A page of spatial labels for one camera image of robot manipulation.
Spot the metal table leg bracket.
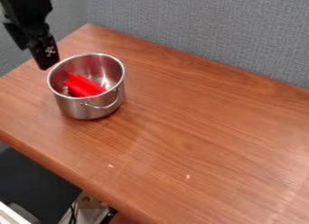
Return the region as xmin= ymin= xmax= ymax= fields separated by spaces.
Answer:
xmin=58 ymin=191 xmax=118 ymax=224

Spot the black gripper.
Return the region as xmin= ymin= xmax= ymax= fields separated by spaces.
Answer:
xmin=0 ymin=0 xmax=59 ymax=70

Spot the black cable under table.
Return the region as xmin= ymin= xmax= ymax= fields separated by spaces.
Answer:
xmin=68 ymin=200 xmax=80 ymax=224

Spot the red plastic block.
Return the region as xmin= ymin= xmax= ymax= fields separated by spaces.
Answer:
xmin=65 ymin=73 xmax=106 ymax=98

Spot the stainless steel pot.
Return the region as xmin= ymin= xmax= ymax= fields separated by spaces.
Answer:
xmin=47 ymin=52 xmax=126 ymax=120

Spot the white object at corner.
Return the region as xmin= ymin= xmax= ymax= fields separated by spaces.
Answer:
xmin=0 ymin=201 xmax=42 ymax=224

